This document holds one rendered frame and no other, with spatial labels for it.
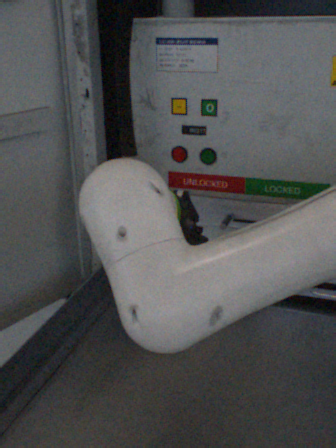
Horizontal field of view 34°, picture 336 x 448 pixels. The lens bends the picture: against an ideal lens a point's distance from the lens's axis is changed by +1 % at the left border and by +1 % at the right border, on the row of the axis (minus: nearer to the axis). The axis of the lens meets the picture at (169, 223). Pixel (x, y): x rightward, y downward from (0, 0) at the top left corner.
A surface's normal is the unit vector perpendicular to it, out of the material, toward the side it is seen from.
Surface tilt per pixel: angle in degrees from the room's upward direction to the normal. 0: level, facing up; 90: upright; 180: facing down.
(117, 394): 0
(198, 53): 90
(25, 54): 90
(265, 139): 90
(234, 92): 90
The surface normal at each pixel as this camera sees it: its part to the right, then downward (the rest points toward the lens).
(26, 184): 0.79, 0.22
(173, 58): -0.32, 0.36
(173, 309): 0.14, -0.01
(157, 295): -0.18, -0.31
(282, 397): -0.02, -0.92
